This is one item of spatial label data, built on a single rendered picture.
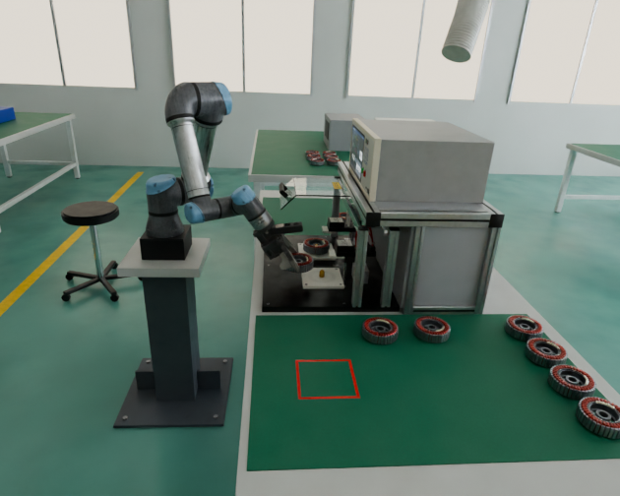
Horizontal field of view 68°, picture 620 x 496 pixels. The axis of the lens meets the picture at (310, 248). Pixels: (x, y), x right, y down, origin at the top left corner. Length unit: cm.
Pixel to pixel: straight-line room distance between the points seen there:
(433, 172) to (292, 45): 484
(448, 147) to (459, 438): 86
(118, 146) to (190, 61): 146
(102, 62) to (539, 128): 581
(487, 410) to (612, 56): 672
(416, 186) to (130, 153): 546
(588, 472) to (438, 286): 68
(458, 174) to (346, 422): 86
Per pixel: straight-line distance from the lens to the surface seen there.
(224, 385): 242
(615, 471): 131
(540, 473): 122
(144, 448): 222
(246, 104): 631
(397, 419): 122
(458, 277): 162
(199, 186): 162
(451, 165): 158
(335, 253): 170
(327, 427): 117
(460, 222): 152
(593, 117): 772
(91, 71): 665
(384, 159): 151
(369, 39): 637
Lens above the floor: 158
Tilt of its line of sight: 24 degrees down
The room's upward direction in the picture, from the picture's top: 3 degrees clockwise
